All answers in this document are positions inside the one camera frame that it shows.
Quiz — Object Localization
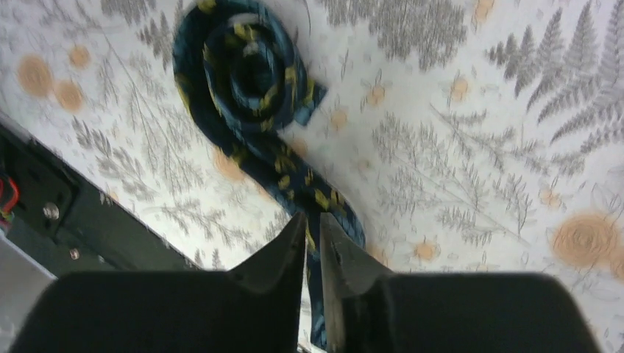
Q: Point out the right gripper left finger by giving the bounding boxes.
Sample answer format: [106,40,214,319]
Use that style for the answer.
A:
[10,213,307,352]

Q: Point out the blue floral necktie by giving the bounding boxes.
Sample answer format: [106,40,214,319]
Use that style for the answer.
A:
[172,1,366,349]

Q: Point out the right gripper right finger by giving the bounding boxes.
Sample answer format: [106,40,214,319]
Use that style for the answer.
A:
[319,213,599,352]

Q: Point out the floral table mat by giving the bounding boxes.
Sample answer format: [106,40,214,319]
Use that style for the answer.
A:
[1,1,623,352]

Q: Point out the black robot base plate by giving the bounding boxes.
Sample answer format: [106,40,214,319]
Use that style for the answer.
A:
[1,126,196,276]

